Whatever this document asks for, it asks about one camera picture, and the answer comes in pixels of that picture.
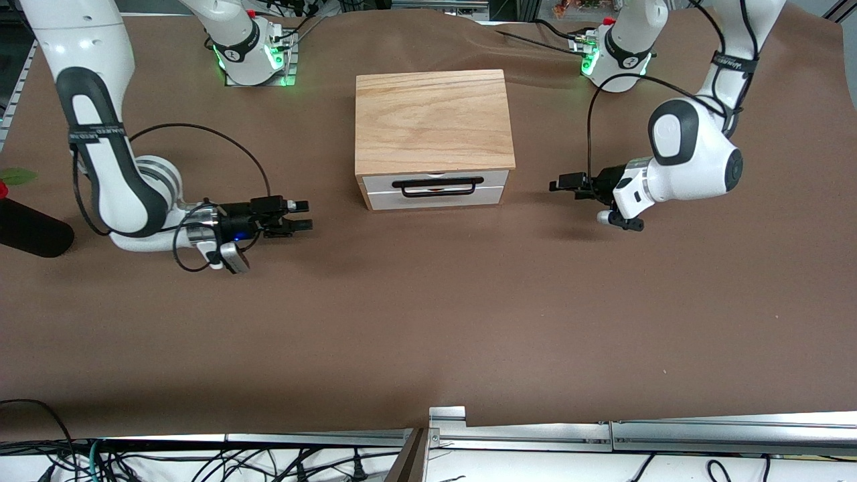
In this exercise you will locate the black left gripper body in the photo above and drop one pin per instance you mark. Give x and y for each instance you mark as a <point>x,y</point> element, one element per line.
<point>603,184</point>

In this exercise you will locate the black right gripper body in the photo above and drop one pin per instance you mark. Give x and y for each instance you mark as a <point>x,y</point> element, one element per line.
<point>239,219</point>

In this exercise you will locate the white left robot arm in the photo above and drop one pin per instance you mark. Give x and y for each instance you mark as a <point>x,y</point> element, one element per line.
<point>696,167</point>

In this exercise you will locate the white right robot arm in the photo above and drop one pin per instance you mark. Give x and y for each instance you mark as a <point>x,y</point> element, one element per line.
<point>100,167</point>

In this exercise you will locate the white drawer front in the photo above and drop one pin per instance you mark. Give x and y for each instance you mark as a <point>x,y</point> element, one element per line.
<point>388,199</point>

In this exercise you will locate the wooden drawer cabinet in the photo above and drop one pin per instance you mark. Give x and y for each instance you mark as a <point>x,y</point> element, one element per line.
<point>432,120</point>

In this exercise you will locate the brown table cover sheet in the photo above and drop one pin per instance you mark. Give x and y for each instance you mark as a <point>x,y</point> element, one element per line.
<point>428,301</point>

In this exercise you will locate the black cylindrical vase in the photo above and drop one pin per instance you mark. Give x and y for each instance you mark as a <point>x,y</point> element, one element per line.
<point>30,231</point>

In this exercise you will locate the green leaf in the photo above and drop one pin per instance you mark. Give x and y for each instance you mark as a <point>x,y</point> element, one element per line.
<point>20,176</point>

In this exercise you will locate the grey-brown diagonal bar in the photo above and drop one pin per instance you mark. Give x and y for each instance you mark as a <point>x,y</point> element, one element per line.
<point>410,462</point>

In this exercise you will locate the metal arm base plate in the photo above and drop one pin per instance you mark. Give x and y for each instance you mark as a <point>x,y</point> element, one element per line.
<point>286,70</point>

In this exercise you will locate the thin aluminium rail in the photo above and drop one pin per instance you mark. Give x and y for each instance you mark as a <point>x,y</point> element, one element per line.
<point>315,438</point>

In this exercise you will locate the notched aluminium rail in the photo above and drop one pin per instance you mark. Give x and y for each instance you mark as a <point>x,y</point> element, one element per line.
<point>509,435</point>

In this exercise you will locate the perforated metal side rail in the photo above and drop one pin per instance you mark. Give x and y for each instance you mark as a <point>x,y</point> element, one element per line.
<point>15,94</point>

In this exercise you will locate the long aluminium rail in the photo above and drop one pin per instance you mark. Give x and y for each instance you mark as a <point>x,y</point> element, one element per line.
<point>736,436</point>

